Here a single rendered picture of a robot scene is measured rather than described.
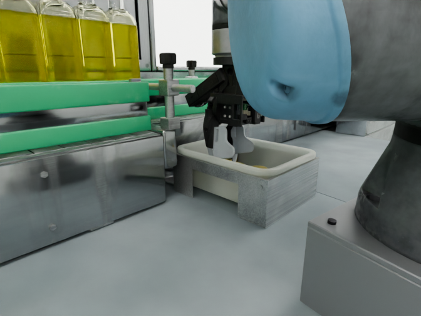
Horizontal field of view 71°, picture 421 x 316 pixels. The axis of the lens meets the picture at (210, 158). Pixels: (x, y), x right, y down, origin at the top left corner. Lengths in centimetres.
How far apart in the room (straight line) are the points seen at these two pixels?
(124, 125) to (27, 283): 24
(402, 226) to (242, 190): 25
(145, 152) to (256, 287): 27
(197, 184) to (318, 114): 38
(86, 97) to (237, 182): 26
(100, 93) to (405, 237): 40
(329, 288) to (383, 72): 21
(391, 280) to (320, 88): 17
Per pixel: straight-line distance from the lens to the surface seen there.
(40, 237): 46
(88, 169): 45
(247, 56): 21
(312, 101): 18
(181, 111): 68
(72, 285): 39
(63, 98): 44
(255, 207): 47
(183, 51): 90
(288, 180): 49
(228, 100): 52
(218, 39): 53
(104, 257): 43
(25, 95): 43
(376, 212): 30
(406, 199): 28
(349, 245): 29
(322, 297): 33
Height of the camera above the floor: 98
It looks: 16 degrees down
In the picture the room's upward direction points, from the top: straight up
